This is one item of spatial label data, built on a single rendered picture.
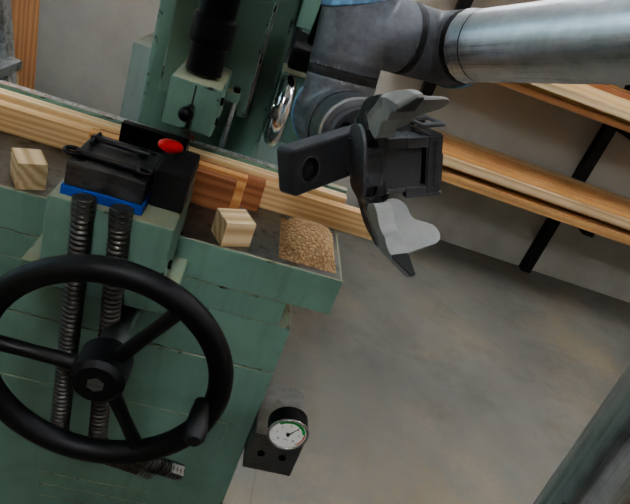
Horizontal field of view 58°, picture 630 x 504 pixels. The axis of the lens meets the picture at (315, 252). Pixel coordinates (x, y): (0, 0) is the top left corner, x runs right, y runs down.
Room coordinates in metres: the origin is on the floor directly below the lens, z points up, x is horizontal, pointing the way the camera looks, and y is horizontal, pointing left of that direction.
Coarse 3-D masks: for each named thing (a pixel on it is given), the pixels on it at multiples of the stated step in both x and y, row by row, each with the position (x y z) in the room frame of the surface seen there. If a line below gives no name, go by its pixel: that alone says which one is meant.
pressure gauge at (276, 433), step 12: (288, 408) 0.65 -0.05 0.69; (276, 420) 0.63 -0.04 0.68; (288, 420) 0.63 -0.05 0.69; (300, 420) 0.63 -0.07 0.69; (276, 432) 0.63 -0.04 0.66; (288, 432) 0.63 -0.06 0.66; (300, 432) 0.63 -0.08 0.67; (276, 444) 0.63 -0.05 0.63; (288, 444) 0.63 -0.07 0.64; (300, 444) 0.63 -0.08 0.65
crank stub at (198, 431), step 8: (200, 400) 0.47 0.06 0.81; (192, 408) 0.46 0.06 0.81; (200, 408) 0.46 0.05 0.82; (208, 408) 0.47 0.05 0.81; (192, 416) 0.45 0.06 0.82; (200, 416) 0.45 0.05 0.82; (208, 416) 0.46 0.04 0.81; (192, 424) 0.43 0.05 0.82; (200, 424) 0.44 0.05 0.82; (184, 432) 0.43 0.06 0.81; (192, 432) 0.43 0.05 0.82; (200, 432) 0.43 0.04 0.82; (192, 440) 0.42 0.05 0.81; (200, 440) 0.43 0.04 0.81
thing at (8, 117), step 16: (0, 112) 0.74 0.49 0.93; (16, 112) 0.74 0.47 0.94; (32, 112) 0.75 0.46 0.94; (0, 128) 0.74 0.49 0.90; (16, 128) 0.74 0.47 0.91; (32, 128) 0.75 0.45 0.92; (48, 128) 0.75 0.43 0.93; (64, 128) 0.76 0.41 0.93; (80, 128) 0.76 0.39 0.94; (48, 144) 0.75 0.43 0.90; (64, 144) 0.76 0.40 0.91; (80, 144) 0.76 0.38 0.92; (272, 192) 0.82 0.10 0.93; (272, 208) 0.82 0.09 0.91; (288, 208) 0.83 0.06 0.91; (304, 208) 0.83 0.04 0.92; (320, 208) 0.84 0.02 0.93; (336, 208) 0.84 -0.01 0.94; (352, 208) 0.86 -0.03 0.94; (336, 224) 0.84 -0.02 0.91; (352, 224) 0.85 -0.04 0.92
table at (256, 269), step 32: (0, 160) 0.66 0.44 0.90; (64, 160) 0.73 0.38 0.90; (0, 192) 0.60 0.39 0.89; (32, 192) 0.61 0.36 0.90; (0, 224) 0.60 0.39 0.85; (32, 224) 0.61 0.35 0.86; (192, 224) 0.69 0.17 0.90; (256, 224) 0.76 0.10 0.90; (32, 256) 0.53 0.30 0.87; (192, 256) 0.65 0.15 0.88; (224, 256) 0.66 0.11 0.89; (256, 256) 0.67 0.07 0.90; (96, 288) 0.54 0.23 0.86; (256, 288) 0.67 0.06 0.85; (288, 288) 0.68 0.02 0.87; (320, 288) 0.69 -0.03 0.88
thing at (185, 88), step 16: (176, 80) 0.75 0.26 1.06; (192, 80) 0.75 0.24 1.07; (208, 80) 0.78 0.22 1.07; (224, 80) 0.81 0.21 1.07; (176, 96) 0.75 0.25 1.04; (192, 96) 0.75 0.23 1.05; (208, 96) 0.76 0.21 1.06; (224, 96) 0.85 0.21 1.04; (176, 112) 0.75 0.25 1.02; (208, 112) 0.76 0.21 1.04; (192, 128) 0.75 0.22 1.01; (208, 128) 0.76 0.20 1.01
